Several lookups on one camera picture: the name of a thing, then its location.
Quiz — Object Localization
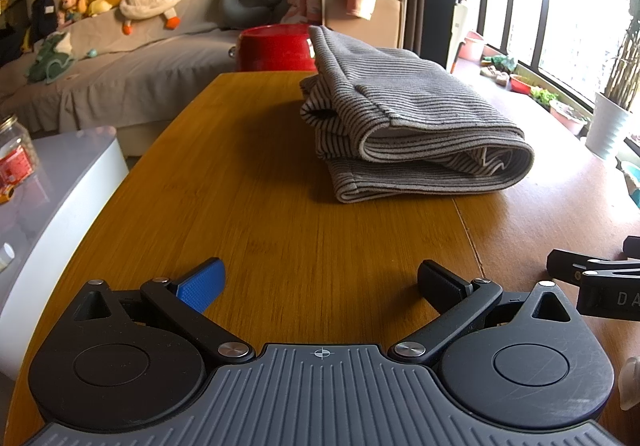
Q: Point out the small plush figures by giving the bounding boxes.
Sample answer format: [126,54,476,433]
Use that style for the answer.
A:
[59,0,92,23]

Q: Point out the grey striped garment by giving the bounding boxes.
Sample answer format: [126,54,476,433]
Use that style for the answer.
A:
[300,25,535,204]

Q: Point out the pink plastic basin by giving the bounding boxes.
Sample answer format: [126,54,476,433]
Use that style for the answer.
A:
[549,100,590,136]

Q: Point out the white plant pot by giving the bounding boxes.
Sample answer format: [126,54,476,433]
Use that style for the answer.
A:
[585,91,632,161]

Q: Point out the black bag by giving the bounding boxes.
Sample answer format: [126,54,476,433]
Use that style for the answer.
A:
[22,0,59,52]

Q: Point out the bamboo plant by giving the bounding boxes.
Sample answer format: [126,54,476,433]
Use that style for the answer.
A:
[602,0,640,112]

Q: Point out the white side table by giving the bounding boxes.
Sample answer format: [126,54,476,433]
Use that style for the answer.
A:
[0,126,130,382]

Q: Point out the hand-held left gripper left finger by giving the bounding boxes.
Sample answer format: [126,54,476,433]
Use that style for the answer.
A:
[74,257,256,366]

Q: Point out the glass jar red label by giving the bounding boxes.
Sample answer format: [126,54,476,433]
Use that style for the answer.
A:
[0,113,40,204]

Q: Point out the green plush toy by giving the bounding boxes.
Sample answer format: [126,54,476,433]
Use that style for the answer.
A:
[26,31,76,84]

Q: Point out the grey covered sofa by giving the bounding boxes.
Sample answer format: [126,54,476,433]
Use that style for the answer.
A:
[0,0,406,157]

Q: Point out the person's right hand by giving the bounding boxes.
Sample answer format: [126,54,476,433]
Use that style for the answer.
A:
[620,358,640,410]

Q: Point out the pink bucket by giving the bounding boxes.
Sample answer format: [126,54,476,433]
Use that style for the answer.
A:
[459,30,486,61]

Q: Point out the green cloth on sill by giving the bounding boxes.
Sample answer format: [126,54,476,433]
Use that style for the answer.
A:
[482,54,518,72]

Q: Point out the green seedling tray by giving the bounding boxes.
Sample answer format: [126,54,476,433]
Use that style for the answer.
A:
[531,86,559,107]

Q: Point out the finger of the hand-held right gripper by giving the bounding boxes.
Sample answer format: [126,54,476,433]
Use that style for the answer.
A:
[576,269,640,322]
[546,236,640,285]

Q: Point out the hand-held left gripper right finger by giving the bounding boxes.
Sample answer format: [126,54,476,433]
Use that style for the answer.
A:
[389,260,576,367]

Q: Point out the blue plastic basin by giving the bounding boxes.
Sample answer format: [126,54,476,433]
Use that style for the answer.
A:
[620,161,640,207]

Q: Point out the white upright vacuum cleaner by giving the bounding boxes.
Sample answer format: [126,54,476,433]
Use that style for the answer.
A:
[447,0,487,74]

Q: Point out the red round stool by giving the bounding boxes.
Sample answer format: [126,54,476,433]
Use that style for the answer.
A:
[236,24,317,73]

